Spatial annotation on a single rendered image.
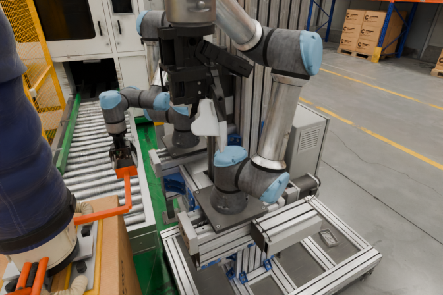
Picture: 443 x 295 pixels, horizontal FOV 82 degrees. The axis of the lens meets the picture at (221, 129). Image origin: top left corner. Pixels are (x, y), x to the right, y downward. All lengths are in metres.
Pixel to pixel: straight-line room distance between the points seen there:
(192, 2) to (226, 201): 0.73
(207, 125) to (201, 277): 1.48
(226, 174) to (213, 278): 1.04
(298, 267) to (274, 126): 1.29
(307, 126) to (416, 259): 1.62
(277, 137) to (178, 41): 0.48
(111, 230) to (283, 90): 0.83
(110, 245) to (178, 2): 0.91
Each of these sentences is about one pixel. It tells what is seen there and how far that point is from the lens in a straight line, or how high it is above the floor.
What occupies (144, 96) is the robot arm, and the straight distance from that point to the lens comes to 1.05.
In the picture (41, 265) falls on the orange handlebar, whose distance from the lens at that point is 0.96.
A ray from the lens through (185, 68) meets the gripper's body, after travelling 0.42.
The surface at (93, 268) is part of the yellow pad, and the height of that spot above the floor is 0.97.
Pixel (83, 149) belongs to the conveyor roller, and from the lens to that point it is 2.55.
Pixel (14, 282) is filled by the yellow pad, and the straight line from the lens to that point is 1.09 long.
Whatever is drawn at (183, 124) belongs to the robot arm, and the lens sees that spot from 1.29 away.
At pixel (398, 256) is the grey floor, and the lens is 2.53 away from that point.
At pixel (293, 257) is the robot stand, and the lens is 1.95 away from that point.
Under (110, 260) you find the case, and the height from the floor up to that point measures 0.94.
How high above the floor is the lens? 1.77
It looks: 29 degrees down
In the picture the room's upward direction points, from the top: straight up
